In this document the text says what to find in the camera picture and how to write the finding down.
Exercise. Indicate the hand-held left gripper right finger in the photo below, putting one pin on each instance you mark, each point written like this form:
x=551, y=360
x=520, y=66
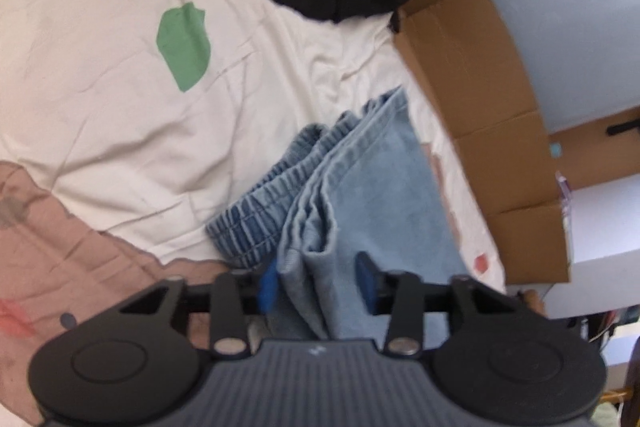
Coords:
x=367, y=279

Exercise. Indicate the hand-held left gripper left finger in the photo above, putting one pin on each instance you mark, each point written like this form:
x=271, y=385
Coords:
x=267, y=289

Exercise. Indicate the cream bear print bed sheet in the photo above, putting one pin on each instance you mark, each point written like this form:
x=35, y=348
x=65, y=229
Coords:
x=125, y=132

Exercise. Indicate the pink plastic items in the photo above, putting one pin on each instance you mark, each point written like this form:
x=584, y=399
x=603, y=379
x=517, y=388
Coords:
x=564, y=197

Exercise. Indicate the flattened cardboard sheet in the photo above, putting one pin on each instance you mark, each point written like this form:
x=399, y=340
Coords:
x=475, y=72

